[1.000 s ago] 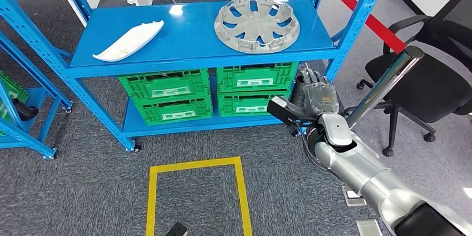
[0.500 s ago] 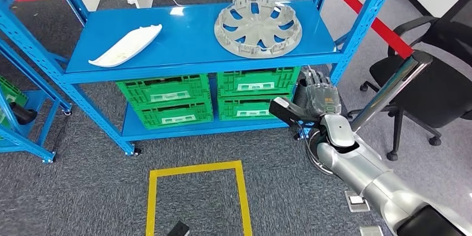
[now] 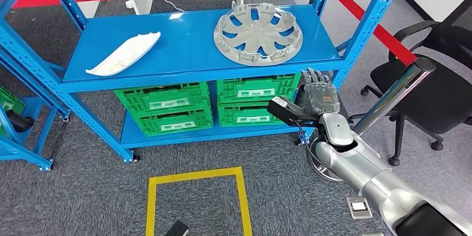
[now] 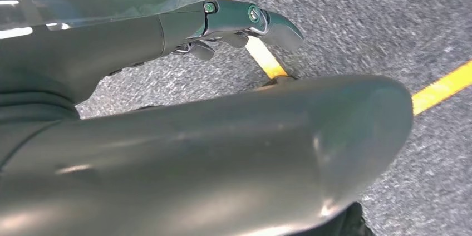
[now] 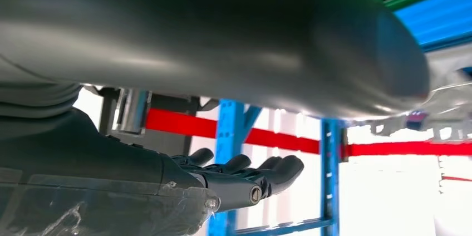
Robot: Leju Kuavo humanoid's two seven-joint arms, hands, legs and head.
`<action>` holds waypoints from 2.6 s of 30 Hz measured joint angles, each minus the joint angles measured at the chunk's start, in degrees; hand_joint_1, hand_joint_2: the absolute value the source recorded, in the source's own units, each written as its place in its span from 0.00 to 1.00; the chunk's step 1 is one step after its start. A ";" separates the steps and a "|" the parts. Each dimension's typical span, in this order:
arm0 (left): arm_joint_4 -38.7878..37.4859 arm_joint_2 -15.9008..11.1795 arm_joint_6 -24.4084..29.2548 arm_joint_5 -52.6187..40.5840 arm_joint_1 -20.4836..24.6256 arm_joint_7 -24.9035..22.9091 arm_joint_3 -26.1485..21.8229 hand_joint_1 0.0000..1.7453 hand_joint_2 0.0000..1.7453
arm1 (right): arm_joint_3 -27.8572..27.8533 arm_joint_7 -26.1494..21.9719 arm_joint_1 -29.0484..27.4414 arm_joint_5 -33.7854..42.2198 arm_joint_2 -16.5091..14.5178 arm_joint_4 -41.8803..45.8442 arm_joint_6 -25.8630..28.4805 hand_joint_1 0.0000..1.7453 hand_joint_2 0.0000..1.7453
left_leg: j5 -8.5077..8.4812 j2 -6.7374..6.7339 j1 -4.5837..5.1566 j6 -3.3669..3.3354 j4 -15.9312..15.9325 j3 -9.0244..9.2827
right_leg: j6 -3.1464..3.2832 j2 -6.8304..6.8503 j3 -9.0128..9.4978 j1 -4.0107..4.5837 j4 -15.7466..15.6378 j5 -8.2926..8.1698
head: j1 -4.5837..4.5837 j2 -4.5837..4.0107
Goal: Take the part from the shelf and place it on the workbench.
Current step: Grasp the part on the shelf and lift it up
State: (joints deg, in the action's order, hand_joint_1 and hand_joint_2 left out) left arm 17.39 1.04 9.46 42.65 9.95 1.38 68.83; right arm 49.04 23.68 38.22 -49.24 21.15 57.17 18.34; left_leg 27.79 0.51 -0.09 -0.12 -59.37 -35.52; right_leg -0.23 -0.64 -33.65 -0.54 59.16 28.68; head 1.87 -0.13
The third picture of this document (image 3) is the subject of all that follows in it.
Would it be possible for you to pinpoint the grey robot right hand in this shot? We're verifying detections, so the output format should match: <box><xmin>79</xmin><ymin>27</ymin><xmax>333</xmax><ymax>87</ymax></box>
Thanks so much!
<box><xmin>302</xmin><ymin>67</ymin><xmax>341</xmax><ymax>115</ymax></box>

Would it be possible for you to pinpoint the grey plastic wheel cover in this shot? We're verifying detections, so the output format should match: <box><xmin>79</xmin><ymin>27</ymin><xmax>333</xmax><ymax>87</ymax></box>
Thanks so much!
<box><xmin>213</xmin><ymin>2</ymin><xmax>304</xmax><ymax>67</ymax></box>

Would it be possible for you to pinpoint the blue metal shelf rack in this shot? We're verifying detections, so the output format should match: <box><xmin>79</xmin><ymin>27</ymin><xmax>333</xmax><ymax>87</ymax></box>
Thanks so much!
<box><xmin>0</xmin><ymin>0</ymin><xmax>412</xmax><ymax>163</ymax></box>
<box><xmin>0</xmin><ymin>55</ymin><xmax>71</xmax><ymax>173</ymax></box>

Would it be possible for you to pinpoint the white curved plastic part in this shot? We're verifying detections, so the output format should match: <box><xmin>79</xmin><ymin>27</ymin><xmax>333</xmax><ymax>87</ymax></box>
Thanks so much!
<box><xmin>85</xmin><ymin>31</ymin><xmax>162</xmax><ymax>77</ymax></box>

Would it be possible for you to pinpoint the green plastic crate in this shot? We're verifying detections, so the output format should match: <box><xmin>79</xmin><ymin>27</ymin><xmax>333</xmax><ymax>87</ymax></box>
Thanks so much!
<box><xmin>0</xmin><ymin>86</ymin><xmax>26</xmax><ymax>137</ymax></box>
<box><xmin>215</xmin><ymin>73</ymin><xmax>301</xmax><ymax>104</ymax></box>
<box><xmin>134</xmin><ymin>107</ymin><xmax>215</xmax><ymax>137</ymax></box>
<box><xmin>113</xmin><ymin>81</ymin><xmax>211</xmax><ymax>118</ymax></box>
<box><xmin>217</xmin><ymin>100</ymin><xmax>296</xmax><ymax>128</ymax></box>

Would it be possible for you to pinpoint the black office chair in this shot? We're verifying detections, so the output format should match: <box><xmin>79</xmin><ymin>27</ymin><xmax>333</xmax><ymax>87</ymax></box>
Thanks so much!
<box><xmin>348</xmin><ymin>0</ymin><xmax>472</xmax><ymax>167</ymax></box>

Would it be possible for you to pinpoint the floor socket plate white centre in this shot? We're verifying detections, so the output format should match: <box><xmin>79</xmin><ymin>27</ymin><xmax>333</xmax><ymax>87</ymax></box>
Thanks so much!
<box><xmin>346</xmin><ymin>196</ymin><xmax>373</xmax><ymax>220</ymax></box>

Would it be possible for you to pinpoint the yellow floor tape square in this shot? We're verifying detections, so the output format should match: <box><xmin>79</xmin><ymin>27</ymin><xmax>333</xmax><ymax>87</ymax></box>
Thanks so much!
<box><xmin>145</xmin><ymin>166</ymin><xmax>253</xmax><ymax>236</ymax></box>

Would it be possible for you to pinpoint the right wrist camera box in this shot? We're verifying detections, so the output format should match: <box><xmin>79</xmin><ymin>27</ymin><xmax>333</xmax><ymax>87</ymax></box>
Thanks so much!
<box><xmin>267</xmin><ymin>96</ymin><xmax>299</xmax><ymax>127</ymax></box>

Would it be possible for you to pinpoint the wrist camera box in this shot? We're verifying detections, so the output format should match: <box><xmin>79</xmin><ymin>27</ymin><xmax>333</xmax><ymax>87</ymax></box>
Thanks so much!
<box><xmin>267</xmin><ymin>96</ymin><xmax>299</xmax><ymax>127</ymax></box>
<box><xmin>165</xmin><ymin>220</ymin><xmax>189</xmax><ymax>236</ymax></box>

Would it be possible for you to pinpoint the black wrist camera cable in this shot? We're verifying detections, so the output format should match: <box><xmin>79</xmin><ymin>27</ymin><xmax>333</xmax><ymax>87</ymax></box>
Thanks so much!
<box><xmin>294</xmin><ymin>121</ymin><xmax>325</xmax><ymax>169</ymax></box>

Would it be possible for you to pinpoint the white power cable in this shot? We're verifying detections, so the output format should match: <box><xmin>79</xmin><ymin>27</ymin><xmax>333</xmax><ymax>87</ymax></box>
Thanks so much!
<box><xmin>152</xmin><ymin>0</ymin><xmax>185</xmax><ymax>13</ymax></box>

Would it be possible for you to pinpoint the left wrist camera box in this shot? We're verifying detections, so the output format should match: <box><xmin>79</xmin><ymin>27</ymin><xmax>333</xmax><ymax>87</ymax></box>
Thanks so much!
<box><xmin>165</xmin><ymin>220</ymin><xmax>189</xmax><ymax>236</ymax></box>

